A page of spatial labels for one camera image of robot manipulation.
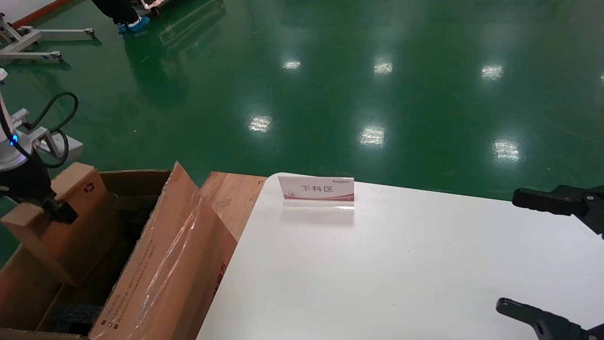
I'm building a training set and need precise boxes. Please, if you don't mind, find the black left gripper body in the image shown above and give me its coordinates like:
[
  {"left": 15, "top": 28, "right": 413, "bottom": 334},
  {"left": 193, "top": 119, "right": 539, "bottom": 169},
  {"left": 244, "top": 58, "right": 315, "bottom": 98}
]
[{"left": 0, "top": 161, "right": 53, "bottom": 204}]

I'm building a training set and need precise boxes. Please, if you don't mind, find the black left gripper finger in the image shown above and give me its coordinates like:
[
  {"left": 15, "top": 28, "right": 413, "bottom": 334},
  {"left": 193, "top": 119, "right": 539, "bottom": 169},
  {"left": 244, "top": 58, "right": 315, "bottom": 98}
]
[{"left": 45, "top": 198, "right": 79, "bottom": 225}]

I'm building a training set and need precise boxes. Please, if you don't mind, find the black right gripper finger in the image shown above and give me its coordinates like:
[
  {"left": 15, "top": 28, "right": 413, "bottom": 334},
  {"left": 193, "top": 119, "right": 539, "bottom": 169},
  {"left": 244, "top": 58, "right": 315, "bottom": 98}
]
[
  {"left": 495, "top": 297, "right": 604, "bottom": 340},
  {"left": 512, "top": 184, "right": 604, "bottom": 237}
]

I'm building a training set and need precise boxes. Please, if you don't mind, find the small cardboard box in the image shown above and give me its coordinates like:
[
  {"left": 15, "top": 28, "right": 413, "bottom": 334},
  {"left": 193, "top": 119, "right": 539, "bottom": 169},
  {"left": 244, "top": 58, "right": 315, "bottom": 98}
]
[{"left": 0, "top": 162, "right": 119, "bottom": 287}]

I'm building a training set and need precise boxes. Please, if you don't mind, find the large cardboard box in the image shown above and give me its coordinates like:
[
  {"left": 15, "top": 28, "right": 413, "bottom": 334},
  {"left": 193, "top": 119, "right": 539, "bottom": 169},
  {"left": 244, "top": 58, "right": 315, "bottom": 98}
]
[{"left": 0, "top": 161, "right": 238, "bottom": 340}]

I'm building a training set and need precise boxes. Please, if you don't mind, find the black foam insert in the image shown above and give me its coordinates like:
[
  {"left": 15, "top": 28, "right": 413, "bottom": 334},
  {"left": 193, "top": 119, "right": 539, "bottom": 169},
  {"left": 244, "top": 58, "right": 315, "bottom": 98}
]
[{"left": 50, "top": 303, "right": 105, "bottom": 337}]

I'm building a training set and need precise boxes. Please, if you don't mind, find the person with blue shoe covers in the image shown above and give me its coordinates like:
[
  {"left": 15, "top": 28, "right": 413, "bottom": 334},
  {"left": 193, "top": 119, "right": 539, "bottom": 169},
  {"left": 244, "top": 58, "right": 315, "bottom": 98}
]
[{"left": 91, "top": 0, "right": 151, "bottom": 34}]

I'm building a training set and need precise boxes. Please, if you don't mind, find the white pink table sign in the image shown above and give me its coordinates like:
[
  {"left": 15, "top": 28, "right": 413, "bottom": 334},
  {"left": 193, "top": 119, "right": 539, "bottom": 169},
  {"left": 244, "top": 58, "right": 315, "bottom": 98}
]
[{"left": 277, "top": 176, "right": 355, "bottom": 210}]

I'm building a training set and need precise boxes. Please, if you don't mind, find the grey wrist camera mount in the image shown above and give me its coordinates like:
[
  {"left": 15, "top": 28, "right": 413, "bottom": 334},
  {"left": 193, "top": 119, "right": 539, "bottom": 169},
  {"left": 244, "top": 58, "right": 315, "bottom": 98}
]
[{"left": 12, "top": 109, "right": 84, "bottom": 162}]

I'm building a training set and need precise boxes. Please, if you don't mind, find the thick black cable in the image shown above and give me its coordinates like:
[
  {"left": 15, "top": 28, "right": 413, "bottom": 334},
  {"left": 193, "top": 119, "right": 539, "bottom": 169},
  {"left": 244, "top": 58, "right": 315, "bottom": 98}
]
[{"left": 24, "top": 92, "right": 79, "bottom": 169}]

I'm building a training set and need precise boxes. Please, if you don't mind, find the grey metal floor frame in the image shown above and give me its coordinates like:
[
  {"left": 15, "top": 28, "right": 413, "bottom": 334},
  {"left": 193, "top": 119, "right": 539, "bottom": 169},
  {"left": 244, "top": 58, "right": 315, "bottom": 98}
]
[{"left": 0, "top": 12, "right": 96, "bottom": 64}]

